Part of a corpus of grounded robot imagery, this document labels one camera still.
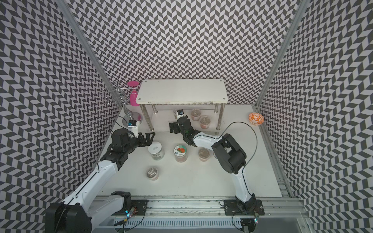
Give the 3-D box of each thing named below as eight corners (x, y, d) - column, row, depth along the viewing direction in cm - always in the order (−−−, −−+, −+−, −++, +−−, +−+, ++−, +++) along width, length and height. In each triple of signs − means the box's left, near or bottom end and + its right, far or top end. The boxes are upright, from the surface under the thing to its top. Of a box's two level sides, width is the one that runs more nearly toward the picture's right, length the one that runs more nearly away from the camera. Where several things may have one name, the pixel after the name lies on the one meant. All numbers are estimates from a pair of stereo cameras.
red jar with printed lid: (174, 162, 90) (172, 156, 84) (175, 151, 95) (174, 144, 88) (187, 162, 90) (186, 156, 84) (187, 151, 95) (187, 144, 88)
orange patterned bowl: (249, 126, 108) (251, 121, 104) (246, 116, 114) (248, 112, 110) (262, 126, 108) (265, 122, 104) (259, 116, 114) (261, 112, 110)
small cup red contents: (148, 181, 83) (145, 178, 78) (150, 170, 87) (147, 166, 82) (157, 181, 83) (155, 178, 78) (159, 170, 87) (157, 166, 82)
